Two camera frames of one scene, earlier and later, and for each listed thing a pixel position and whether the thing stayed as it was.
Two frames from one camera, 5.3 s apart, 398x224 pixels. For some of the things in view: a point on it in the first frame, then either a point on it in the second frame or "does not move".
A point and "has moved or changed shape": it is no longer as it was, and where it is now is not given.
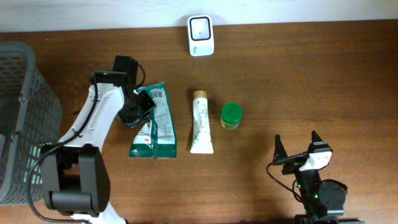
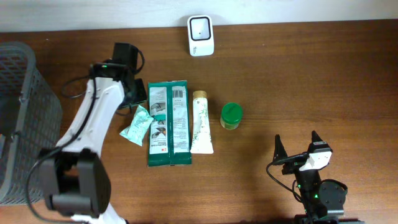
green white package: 157,139 has moved or changed shape
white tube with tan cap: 201,140 does not move
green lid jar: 231,115 does not move
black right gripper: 278,150 does not move
